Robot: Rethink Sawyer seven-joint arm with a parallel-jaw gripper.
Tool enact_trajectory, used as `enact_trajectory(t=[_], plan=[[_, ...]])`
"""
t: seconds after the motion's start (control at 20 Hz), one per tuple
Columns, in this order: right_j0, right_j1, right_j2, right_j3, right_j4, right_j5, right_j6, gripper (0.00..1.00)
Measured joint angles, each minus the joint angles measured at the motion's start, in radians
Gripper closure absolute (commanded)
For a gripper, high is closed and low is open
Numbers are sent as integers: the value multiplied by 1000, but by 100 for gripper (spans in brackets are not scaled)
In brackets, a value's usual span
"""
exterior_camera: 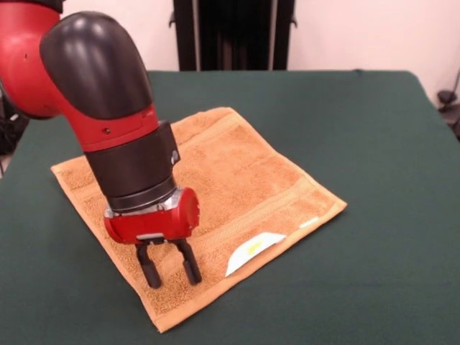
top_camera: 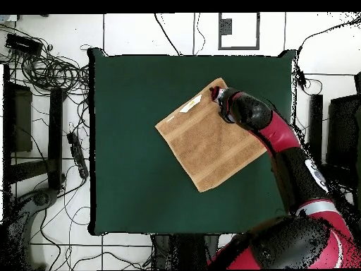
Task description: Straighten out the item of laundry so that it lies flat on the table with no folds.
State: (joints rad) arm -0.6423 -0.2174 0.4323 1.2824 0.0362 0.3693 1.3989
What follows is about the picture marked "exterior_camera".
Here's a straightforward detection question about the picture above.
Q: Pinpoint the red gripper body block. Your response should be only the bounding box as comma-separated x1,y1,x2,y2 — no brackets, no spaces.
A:
103,186,201,246

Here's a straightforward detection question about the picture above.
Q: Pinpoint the dark green table cloth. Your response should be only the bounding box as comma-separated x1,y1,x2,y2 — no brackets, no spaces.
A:
0,69,460,345

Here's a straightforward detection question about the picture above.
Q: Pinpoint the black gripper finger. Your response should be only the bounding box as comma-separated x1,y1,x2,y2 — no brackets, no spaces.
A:
175,239,203,287
135,243,162,290

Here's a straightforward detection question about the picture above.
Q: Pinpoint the bundle of dark cables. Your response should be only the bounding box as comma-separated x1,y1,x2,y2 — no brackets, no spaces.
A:
0,96,29,156

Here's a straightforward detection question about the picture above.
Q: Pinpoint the tan terry towel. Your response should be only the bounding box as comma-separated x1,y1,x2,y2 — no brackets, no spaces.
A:
50,106,349,334

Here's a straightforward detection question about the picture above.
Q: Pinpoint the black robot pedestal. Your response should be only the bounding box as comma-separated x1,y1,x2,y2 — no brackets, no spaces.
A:
168,0,298,72

